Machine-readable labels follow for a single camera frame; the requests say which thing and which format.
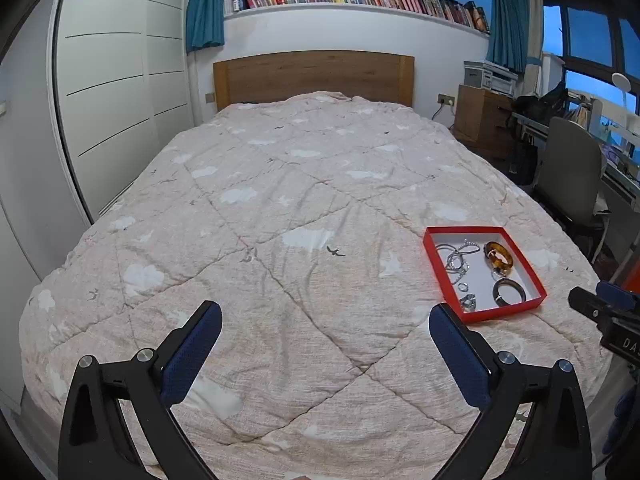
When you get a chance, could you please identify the wooden nightstand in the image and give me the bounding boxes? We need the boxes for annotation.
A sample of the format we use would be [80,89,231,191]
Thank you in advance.
[452,84,521,161]

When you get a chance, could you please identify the white printer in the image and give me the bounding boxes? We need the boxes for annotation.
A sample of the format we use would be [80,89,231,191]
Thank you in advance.
[463,60,519,97]

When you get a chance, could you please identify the thin grey metal bangle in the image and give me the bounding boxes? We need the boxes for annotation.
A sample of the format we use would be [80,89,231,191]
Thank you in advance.
[492,278,527,307]

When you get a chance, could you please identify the grey office chair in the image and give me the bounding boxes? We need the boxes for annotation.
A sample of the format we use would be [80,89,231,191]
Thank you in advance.
[530,117,608,246]

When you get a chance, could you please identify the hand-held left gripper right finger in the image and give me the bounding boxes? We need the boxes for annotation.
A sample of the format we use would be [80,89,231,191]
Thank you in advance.
[428,302,593,480]

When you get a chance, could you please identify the window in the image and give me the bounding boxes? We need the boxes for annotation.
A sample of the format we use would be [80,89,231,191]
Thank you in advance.
[542,2,640,98]

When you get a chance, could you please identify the black bag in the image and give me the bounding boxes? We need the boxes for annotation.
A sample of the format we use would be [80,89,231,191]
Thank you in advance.
[512,87,571,126]

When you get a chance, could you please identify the pink cloud print quilt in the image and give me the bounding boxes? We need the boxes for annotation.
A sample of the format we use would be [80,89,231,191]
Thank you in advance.
[19,91,616,480]

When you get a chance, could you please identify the wooden headboard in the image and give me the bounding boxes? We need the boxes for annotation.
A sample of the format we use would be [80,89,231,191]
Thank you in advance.
[212,50,416,112]

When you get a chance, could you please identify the white wardrobe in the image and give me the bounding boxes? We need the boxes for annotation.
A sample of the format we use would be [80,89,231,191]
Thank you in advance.
[0,0,196,411]

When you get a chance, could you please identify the silver chain necklace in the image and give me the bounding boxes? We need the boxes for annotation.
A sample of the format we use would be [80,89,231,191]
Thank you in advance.
[436,238,482,267]

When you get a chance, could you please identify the person's right hand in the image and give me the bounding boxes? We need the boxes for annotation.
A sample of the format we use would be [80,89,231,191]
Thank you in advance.
[602,385,640,456]

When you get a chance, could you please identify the black cable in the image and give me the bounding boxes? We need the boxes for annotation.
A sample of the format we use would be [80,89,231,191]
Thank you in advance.
[591,437,618,480]

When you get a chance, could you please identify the teal curtain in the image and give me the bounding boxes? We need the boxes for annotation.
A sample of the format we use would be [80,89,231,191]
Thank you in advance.
[186,0,226,53]
[487,0,543,73]

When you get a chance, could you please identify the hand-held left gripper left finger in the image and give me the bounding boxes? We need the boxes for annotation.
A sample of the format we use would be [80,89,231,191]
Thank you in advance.
[57,300,223,480]

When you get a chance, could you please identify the red jewelry box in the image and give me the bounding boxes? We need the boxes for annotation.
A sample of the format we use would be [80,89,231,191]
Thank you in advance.
[422,226,547,325]

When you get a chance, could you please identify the amber bangle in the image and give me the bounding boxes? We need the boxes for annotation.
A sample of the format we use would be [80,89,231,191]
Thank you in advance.
[483,241,514,269]

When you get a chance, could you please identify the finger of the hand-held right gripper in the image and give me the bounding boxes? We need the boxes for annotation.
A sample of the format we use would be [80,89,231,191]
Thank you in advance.
[569,286,622,331]
[596,281,640,312]

